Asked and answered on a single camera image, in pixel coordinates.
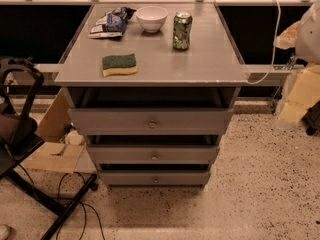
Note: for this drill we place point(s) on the metal diagonal brace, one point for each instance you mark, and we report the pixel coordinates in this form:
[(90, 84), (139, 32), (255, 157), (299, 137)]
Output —
[(277, 93)]

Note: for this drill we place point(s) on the white bowl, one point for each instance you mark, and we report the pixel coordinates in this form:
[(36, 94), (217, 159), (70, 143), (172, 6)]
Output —
[(151, 18)]

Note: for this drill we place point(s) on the green yellow sponge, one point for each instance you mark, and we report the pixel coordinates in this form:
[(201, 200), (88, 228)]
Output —
[(119, 65)]

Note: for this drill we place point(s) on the white round container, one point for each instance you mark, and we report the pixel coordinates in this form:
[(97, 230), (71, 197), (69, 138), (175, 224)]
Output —
[(74, 138)]

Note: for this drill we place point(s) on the grey drawer cabinet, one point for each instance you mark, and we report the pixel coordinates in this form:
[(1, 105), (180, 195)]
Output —
[(207, 75)]

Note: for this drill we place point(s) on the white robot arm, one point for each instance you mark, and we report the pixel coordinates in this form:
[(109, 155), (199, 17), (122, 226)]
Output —
[(304, 37)]

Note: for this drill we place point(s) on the grey drawer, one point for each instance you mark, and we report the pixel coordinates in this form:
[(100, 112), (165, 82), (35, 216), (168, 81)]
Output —
[(152, 154), (147, 178), (150, 121)]

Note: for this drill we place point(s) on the grey middle drawer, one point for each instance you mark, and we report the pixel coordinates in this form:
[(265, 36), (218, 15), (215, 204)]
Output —
[(152, 154)]

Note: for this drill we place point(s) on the black cart at right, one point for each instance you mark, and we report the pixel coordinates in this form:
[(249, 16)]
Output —
[(312, 118)]

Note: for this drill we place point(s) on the grey top drawer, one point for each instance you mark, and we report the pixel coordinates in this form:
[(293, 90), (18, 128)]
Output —
[(150, 121)]

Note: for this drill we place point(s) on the green soda can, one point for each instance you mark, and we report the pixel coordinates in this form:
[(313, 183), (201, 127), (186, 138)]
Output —
[(182, 23)]

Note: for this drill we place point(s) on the blue white snack bag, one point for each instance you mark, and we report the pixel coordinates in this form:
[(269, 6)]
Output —
[(113, 24)]

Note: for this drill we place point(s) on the grey bottom drawer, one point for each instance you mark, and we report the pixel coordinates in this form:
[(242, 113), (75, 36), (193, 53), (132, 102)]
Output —
[(147, 178)]

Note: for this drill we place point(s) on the brown cardboard sheet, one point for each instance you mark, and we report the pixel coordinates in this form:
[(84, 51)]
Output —
[(55, 155)]

